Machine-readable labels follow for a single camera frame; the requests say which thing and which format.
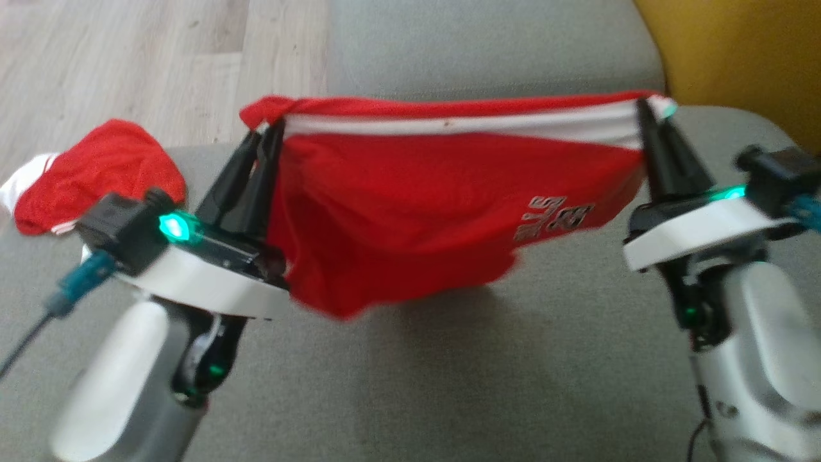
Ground red shirt with white sleeves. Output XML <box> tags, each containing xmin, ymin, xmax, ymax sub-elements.
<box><xmin>0</xmin><ymin>118</ymin><xmax>187</xmax><ymax>237</ymax></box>

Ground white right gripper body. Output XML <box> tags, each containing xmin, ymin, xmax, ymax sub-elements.
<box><xmin>623</xmin><ymin>185</ymin><xmax>800</xmax><ymax>273</ymax></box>

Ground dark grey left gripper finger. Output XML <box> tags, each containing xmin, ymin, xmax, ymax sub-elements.
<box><xmin>223</xmin><ymin>119</ymin><xmax>287</xmax><ymax>239</ymax></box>
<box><xmin>196</xmin><ymin>132</ymin><xmax>261</xmax><ymax>227</ymax></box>

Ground wide grey sofa cushion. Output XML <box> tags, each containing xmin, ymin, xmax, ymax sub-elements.
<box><xmin>0</xmin><ymin>105</ymin><xmax>821</xmax><ymax>462</ymax></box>

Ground black right cable teal plug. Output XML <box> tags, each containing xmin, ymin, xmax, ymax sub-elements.
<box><xmin>788</xmin><ymin>194</ymin><xmax>821</xmax><ymax>233</ymax></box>

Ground red shorts with white waistband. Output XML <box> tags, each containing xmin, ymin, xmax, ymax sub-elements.
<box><xmin>239</xmin><ymin>90</ymin><xmax>679</xmax><ymax>321</ymax></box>

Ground yellow sofa backrest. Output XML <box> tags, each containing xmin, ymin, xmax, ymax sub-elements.
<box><xmin>633</xmin><ymin>0</ymin><xmax>821</xmax><ymax>156</ymax></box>

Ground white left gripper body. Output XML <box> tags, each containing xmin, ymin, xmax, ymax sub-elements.
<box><xmin>115</xmin><ymin>213</ymin><xmax>293</xmax><ymax>321</ymax></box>

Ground grey sofa seat cushion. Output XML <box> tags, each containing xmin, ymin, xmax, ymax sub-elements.
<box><xmin>326</xmin><ymin>0</ymin><xmax>666</xmax><ymax>105</ymax></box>

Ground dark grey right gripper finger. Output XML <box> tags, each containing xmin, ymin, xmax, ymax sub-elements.
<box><xmin>659</xmin><ymin>121</ymin><xmax>715</xmax><ymax>196</ymax></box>
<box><xmin>635</xmin><ymin>96</ymin><xmax>675</xmax><ymax>201</ymax></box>

